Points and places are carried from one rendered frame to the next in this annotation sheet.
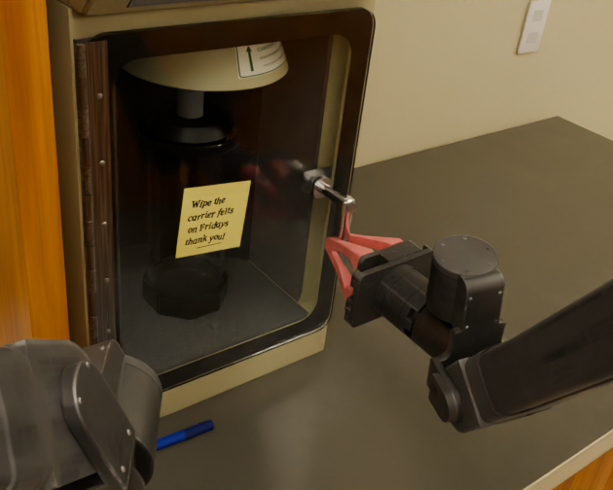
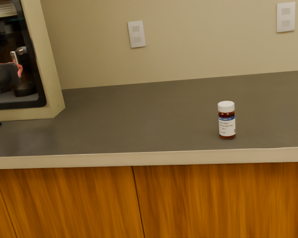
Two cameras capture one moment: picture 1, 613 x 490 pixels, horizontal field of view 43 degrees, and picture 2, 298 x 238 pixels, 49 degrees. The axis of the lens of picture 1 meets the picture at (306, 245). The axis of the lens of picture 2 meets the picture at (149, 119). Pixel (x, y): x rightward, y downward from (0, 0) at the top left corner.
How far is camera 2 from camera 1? 1.28 m
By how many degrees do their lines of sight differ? 49
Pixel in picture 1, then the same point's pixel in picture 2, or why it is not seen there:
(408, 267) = (0, 67)
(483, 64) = (250, 38)
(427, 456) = (21, 142)
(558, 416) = (70, 146)
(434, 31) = (209, 21)
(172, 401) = not seen: outside the picture
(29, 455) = not seen: outside the picture
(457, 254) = not seen: outside the picture
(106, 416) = not seen: outside the picture
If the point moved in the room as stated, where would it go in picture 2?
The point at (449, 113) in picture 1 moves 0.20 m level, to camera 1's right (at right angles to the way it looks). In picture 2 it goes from (233, 62) to (274, 65)
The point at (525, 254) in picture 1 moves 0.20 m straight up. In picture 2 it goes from (172, 108) to (166, 52)
